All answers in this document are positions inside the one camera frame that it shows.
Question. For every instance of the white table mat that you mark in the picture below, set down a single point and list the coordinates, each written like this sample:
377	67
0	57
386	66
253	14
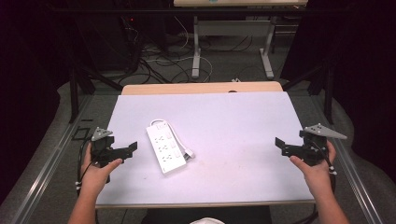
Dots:
205	146

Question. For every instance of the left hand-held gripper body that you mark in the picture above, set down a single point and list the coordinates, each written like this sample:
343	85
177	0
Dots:
104	146

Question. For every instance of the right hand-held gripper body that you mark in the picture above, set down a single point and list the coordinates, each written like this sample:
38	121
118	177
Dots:
313	146

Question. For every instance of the white desk with metal legs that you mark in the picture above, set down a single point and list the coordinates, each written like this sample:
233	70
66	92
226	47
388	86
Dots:
232	34

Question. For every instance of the person's dark clothing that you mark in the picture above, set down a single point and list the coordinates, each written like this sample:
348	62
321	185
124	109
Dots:
207	215

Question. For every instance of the black metal frame stand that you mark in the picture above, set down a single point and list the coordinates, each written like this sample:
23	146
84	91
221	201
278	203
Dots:
314	87
84	84

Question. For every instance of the white power strip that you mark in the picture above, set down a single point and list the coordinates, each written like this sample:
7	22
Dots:
165	147

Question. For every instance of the person's right hand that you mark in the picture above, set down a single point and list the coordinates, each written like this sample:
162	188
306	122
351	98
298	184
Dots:
314	175

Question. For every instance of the person's left hand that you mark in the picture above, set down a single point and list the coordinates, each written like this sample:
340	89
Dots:
95	177

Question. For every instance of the aluminium floor rail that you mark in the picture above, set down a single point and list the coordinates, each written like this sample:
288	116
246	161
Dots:
43	174
351	174

